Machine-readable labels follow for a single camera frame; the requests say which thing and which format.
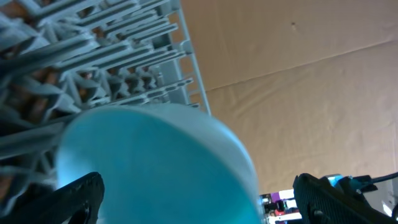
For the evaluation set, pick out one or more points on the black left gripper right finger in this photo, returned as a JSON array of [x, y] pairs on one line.
[[335, 199]]

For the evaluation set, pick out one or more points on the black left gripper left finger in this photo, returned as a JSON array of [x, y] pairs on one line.
[[77, 202]]

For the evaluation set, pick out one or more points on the light blue rice bowl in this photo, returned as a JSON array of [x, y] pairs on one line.
[[161, 163]]

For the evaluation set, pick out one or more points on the grey dishwasher rack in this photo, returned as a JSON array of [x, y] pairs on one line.
[[61, 58]]

